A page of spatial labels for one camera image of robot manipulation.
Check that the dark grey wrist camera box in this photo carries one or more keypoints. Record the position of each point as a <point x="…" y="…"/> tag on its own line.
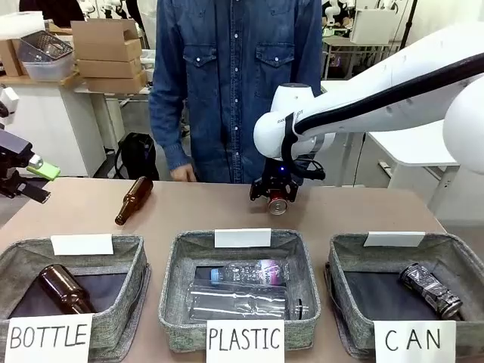
<point x="13" y="141"/>

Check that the flat cardboard box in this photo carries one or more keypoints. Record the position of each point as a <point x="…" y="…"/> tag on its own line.
<point x="107" y="68"/>
<point x="113" y="83"/>

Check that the white square box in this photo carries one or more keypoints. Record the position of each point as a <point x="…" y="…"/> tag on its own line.
<point x="372" y="26"/>

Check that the crushed red soda can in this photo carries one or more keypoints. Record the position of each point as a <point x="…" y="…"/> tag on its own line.
<point x="279" y="206"/>

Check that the metal mesh tray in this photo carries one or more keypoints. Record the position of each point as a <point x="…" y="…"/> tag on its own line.
<point x="45" y="47"/>

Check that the small cardboard box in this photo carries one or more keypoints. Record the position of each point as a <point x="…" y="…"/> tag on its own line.
<point x="9" y="56"/>

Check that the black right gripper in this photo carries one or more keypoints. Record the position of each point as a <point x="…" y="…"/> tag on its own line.
<point x="280" y="177"/>

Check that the white paper label card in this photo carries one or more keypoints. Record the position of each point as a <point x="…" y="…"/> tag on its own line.
<point x="393" y="239"/>
<point x="81" y="244"/>

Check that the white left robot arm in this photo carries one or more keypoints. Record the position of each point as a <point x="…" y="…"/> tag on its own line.
<point x="7" y="100"/>

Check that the white BOTTLE label card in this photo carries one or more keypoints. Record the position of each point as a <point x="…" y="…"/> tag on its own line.
<point x="49" y="336"/>

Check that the grey felt can basket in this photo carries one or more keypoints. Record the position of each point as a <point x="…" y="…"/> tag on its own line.
<point x="378" y="264"/>

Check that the crushed black can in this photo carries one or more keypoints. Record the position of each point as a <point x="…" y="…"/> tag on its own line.
<point x="431" y="289"/>

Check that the grey felt plastic basket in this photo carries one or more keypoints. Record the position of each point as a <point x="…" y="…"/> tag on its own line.
<point x="181" y="302"/>

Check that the white CAN label card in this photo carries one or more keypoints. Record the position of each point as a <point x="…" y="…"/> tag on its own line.
<point x="414" y="340"/>

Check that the white foam box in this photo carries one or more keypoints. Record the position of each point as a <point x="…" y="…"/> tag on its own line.
<point x="20" y="24"/>

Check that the black backpack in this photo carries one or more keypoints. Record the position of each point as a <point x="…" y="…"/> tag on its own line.
<point x="136" y="155"/>

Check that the grey background table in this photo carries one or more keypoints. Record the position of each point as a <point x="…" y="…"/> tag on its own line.
<point x="351" y="45"/>

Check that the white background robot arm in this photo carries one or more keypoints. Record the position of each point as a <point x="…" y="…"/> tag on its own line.
<point x="332" y="11"/>

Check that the brown glass beer bottle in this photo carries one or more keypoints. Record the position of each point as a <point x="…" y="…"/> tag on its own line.
<point x="132" y="200"/>
<point x="64" y="289"/>

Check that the white side table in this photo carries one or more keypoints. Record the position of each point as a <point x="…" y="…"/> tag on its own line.
<point x="412" y="147"/>

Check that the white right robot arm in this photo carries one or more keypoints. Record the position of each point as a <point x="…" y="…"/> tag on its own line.
<point x="378" y="75"/>

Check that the white desk with drawers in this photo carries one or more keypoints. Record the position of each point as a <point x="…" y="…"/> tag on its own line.
<point x="53" y="125"/>

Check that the person right forearm denim sleeve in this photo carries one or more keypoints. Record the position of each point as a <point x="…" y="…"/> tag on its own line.
<point x="174" y="147"/>

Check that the white PLASTIC label card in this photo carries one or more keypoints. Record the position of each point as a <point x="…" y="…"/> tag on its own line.
<point x="246" y="340"/>
<point x="242" y="238"/>

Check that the black tripod pole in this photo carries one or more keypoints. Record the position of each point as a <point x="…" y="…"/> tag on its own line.
<point x="410" y="19"/>

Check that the grey felt bottle basket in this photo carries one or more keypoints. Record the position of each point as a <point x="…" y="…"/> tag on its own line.
<point x="125" y="272"/>

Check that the plastic bottle pink label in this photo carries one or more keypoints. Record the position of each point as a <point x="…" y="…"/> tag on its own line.
<point x="249" y="273"/>

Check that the person right hand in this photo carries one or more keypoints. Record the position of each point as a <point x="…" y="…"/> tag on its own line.
<point x="183" y="174"/>

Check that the large open cardboard box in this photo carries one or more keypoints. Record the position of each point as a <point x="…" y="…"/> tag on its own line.
<point x="102" y="41"/>

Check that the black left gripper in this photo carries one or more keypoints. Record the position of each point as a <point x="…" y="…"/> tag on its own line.
<point x="9" y="174"/>

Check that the clear plastic storage container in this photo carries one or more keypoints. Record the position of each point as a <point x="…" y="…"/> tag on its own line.
<point x="49" y="70"/>

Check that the person in denim shirt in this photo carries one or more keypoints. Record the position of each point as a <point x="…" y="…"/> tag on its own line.
<point x="234" y="94"/>

